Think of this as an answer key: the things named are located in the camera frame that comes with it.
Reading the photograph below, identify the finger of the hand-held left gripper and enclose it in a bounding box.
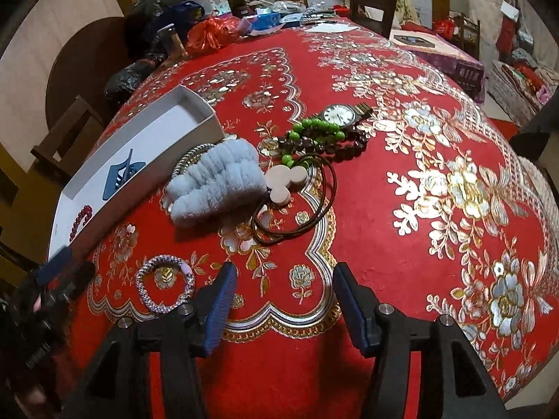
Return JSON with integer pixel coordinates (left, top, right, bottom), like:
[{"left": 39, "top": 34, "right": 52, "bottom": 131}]
[
  {"left": 37, "top": 247, "right": 73, "bottom": 286},
  {"left": 40, "top": 261, "right": 96, "bottom": 310}
]

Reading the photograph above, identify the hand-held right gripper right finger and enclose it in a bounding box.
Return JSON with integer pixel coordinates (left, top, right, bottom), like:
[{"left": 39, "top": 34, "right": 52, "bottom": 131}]
[{"left": 333, "top": 262, "right": 511, "bottom": 419}]

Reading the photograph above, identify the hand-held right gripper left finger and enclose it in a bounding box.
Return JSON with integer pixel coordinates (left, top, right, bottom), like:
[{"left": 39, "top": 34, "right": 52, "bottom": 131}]
[{"left": 65, "top": 262, "right": 239, "bottom": 419}]

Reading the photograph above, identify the silver braided hair tie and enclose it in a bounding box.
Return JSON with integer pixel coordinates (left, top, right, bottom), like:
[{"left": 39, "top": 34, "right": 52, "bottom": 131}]
[{"left": 135, "top": 254, "right": 196, "bottom": 315}]

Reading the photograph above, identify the fluffy light blue scrunchie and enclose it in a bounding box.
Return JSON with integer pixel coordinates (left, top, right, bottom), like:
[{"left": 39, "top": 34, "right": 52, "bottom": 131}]
[{"left": 164, "top": 137, "right": 271, "bottom": 228}]

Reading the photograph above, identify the beige mouse-shaped brown hair tie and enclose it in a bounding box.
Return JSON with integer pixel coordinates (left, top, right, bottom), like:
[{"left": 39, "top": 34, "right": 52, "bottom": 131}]
[{"left": 251, "top": 153, "right": 339, "bottom": 246}]

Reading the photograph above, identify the white shallow cardboard box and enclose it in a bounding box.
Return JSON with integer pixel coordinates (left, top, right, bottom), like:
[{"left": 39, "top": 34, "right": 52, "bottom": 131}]
[{"left": 47, "top": 85, "right": 223, "bottom": 260}]

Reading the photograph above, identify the metal wristwatch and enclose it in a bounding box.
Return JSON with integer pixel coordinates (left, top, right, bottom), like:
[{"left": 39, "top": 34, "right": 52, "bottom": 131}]
[{"left": 321, "top": 102, "right": 372, "bottom": 129}]

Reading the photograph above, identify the red floral tablecloth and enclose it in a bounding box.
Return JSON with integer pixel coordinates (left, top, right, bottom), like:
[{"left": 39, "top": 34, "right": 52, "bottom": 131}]
[{"left": 70, "top": 20, "right": 559, "bottom": 419}]

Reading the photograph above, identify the blue hair claw clip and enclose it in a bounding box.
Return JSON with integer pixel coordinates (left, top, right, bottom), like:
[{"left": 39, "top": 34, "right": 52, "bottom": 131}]
[{"left": 101, "top": 148, "right": 147, "bottom": 201}]

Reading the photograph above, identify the brown wooden chair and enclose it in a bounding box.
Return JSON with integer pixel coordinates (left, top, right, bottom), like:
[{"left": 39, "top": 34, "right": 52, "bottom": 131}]
[{"left": 30, "top": 96, "right": 106, "bottom": 175}]

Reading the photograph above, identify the black plastic bag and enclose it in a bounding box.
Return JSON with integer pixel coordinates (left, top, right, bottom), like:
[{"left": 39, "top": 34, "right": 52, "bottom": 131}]
[
  {"left": 126, "top": 0, "right": 193, "bottom": 59},
  {"left": 105, "top": 59, "right": 153, "bottom": 101}
]

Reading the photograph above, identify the round brown wooden tabletop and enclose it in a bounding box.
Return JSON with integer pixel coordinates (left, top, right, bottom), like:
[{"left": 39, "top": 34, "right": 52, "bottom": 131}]
[{"left": 46, "top": 17, "right": 132, "bottom": 132}]

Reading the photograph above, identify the glass jar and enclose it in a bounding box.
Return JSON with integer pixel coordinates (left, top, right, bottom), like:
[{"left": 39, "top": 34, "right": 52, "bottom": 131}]
[{"left": 158, "top": 24, "right": 184, "bottom": 59}]

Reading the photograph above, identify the purple covered side table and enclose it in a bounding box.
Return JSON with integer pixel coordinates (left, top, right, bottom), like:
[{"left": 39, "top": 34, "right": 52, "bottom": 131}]
[{"left": 389, "top": 28, "right": 485, "bottom": 101}]

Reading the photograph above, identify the orange-red plastic bag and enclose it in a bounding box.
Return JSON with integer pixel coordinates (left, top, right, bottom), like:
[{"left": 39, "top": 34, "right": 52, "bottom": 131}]
[{"left": 187, "top": 16, "right": 243, "bottom": 55}]

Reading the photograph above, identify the white paper sheet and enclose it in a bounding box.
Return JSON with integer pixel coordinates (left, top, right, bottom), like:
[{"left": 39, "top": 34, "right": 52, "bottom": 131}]
[{"left": 306, "top": 21, "right": 359, "bottom": 33}]

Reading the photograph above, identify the dark blue cloth bag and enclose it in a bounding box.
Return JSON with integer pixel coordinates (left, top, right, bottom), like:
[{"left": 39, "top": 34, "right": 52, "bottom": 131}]
[{"left": 164, "top": 2, "right": 206, "bottom": 27}]

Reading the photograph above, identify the red shopping bag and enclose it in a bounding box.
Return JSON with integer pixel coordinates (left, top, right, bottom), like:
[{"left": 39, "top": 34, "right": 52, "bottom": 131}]
[{"left": 432, "top": 17, "right": 457, "bottom": 38}]

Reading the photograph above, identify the small wooden chair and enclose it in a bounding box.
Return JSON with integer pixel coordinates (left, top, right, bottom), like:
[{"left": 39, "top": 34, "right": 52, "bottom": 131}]
[{"left": 454, "top": 13, "right": 481, "bottom": 59}]

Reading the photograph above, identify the dark wooden chair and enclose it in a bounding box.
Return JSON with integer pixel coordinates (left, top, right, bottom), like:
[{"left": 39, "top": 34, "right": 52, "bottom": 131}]
[{"left": 349, "top": 0, "right": 399, "bottom": 38}]

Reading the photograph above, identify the red bead bracelet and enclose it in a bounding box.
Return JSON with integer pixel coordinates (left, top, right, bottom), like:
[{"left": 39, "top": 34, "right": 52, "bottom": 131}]
[{"left": 69, "top": 204, "right": 93, "bottom": 243}]

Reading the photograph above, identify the clear spiral hair tie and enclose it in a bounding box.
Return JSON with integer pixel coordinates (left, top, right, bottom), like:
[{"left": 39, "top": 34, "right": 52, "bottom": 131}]
[{"left": 172, "top": 142, "right": 217, "bottom": 181}]

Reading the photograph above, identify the dark brown bead bracelet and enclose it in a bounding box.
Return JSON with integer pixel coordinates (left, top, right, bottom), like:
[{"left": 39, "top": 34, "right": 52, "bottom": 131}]
[{"left": 286, "top": 128, "right": 372, "bottom": 162}]

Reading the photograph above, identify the green bead bracelet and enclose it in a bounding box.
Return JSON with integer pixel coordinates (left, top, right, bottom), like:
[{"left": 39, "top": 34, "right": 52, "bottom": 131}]
[{"left": 282, "top": 116, "right": 346, "bottom": 167}]

